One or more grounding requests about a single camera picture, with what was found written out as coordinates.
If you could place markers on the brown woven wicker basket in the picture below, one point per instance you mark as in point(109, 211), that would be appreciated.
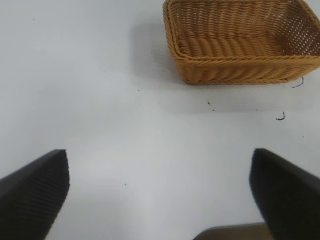
point(240, 62)

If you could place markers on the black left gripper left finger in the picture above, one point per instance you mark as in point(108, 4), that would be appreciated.
point(30, 197)

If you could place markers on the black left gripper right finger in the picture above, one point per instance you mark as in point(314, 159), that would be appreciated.
point(287, 195)

